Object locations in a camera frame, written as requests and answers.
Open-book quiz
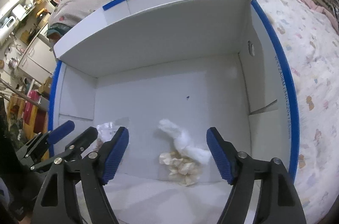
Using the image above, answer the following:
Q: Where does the white water heater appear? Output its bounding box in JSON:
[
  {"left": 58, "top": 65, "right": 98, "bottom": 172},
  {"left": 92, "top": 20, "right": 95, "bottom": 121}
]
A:
[{"left": 0, "top": 16, "right": 18, "bottom": 47}]

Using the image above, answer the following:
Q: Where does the white patterned bed quilt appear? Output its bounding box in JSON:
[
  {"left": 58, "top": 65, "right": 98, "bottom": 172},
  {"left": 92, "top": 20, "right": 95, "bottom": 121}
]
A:
[{"left": 258, "top": 0, "right": 338, "bottom": 223}]

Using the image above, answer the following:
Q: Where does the cream satin scrunchie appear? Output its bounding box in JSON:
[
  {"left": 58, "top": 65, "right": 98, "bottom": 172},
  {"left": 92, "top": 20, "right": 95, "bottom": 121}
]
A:
[{"left": 158, "top": 152, "right": 202, "bottom": 187}]

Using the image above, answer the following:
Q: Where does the blue white cardboard box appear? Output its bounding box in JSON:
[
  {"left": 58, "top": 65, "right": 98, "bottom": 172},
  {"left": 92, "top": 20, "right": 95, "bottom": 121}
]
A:
[{"left": 49, "top": 0, "right": 299, "bottom": 180}]

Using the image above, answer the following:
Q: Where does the wooden staircase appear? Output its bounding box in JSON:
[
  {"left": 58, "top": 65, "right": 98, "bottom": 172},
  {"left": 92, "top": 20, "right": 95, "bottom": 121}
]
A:
[{"left": 1, "top": 79, "right": 49, "bottom": 140}]

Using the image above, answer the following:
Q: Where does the white fluffy soft item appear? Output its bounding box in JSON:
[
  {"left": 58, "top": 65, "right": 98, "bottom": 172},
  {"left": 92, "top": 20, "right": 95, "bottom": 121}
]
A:
[{"left": 158, "top": 119, "right": 211, "bottom": 165}]

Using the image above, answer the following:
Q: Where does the beige patterned scrunchie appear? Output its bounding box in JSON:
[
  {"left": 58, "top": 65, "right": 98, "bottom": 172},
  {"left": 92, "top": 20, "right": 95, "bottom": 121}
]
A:
[{"left": 94, "top": 122, "right": 117, "bottom": 151}]

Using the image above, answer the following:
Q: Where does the white kitchen cabinet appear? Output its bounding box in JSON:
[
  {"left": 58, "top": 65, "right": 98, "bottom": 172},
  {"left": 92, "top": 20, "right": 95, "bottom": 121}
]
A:
[{"left": 18, "top": 36, "right": 57, "bottom": 75}]

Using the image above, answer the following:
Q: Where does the brown cardboard box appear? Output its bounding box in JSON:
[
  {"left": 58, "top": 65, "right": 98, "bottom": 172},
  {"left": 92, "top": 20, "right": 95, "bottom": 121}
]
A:
[{"left": 38, "top": 77, "right": 52, "bottom": 97}]

